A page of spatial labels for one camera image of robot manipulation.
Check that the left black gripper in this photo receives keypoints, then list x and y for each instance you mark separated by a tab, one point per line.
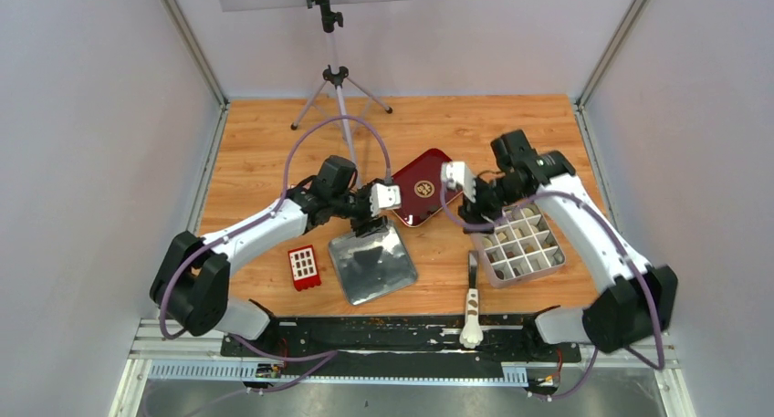
362	228

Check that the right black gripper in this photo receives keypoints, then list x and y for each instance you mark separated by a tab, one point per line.
470	213

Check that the silver compartment tin box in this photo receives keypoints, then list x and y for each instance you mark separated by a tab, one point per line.
521	249

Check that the red lacquer tray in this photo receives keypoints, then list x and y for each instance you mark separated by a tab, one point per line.
419	183

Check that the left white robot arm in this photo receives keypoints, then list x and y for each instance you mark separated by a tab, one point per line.
192	283

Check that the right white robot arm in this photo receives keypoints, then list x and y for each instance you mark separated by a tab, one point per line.
635	298

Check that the silver tin lid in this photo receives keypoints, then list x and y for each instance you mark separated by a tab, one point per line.
372	266

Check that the red small box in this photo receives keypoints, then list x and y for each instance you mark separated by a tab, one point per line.
304	268

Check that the grey tripod stand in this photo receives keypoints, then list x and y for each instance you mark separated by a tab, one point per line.
334	74

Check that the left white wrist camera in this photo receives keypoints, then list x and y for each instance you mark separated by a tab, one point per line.
384	197

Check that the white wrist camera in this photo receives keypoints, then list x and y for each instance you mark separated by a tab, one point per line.
384	197
457	175

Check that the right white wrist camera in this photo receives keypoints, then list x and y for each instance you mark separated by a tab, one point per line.
457	175

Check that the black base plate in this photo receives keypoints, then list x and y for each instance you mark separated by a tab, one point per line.
404	346

